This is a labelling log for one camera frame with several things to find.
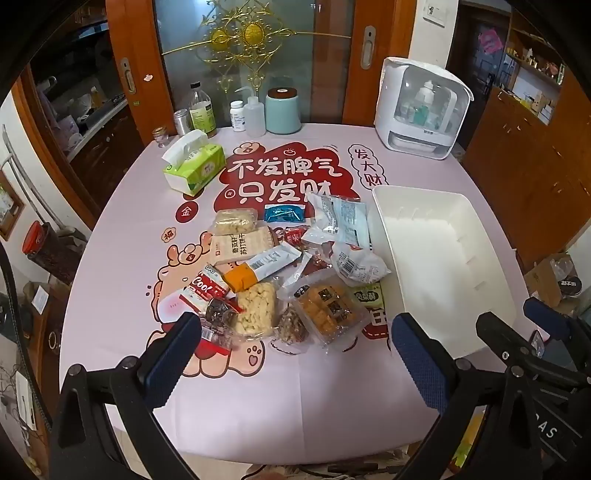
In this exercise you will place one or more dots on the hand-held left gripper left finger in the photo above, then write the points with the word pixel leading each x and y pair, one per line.
pixel 171 364

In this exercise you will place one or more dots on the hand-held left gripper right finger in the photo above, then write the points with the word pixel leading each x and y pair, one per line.
pixel 420 364

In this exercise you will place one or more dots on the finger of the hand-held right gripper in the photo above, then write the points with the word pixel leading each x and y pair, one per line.
pixel 547 318
pixel 503 339

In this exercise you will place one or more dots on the green label snack packet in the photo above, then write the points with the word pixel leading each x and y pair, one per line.
pixel 369 295

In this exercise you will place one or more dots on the red white biscuit packet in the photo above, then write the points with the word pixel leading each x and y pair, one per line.
pixel 203 284

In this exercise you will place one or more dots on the clear puffed rice snack packet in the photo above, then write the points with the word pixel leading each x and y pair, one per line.
pixel 233 221
pixel 254 309

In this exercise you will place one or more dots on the white plastic bin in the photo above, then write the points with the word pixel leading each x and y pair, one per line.
pixel 438 258

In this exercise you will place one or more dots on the clear orange cake packet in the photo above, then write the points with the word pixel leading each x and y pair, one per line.
pixel 325 307

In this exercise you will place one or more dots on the white red snack packet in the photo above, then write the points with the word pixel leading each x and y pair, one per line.
pixel 358 265

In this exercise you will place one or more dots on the clear mixed nut packet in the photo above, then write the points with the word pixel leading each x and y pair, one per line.
pixel 291 325

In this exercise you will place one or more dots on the white orange snack packet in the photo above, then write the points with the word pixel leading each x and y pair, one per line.
pixel 263 270

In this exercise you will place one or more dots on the beige cracker packet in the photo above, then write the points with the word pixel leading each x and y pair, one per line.
pixel 242 244

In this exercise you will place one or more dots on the clear red sweet wrapper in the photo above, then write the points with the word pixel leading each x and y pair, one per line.
pixel 318 261

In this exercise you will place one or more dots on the pale blue white packet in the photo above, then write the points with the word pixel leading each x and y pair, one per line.
pixel 339 217

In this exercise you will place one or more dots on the red candy packet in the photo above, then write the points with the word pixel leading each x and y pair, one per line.
pixel 293 236

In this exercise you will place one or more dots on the blue candy wrapper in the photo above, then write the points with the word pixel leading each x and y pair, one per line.
pixel 284 213

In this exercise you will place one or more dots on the cardboard box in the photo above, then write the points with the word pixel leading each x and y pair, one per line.
pixel 540 277

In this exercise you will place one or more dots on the pink printed tablecloth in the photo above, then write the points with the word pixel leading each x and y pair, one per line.
pixel 138 230

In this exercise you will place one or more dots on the wooden cabinet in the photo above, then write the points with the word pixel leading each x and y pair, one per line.
pixel 517 161

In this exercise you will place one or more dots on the red lid container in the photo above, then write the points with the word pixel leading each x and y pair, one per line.
pixel 34 235

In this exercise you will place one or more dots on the green tissue box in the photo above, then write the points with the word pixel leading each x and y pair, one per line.
pixel 198 168

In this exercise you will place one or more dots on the wooden framed board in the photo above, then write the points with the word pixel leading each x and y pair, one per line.
pixel 9 207

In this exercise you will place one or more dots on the small glass jar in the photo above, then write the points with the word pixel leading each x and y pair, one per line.
pixel 160 138

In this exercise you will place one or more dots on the metal can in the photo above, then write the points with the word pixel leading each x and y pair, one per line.
pixel 181 123

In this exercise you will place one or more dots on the white cosmetics storage box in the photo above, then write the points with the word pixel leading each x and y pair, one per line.
pixel 392 120

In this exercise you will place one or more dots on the glass bottle yellow liquid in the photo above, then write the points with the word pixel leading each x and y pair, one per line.
pixel 202 115

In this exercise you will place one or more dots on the white pill bottle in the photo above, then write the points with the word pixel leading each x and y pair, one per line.
pixel 237 117

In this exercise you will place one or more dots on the white squeeze wash bottle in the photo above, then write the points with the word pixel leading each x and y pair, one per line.
pixel 254 120

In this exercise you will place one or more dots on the dark entrance door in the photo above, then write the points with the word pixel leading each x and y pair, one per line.
pixel 471 69

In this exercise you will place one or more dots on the teal canister brown lid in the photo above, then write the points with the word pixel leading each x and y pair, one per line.
pixel 282 115

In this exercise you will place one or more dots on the pink paper door decoration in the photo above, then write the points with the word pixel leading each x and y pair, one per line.
pixel 490 40

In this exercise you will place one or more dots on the glass sliding door gold ornament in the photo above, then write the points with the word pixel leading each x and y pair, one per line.
pixel 295 60

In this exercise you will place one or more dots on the white light switch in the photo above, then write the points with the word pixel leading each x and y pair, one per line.
pixel 436 11

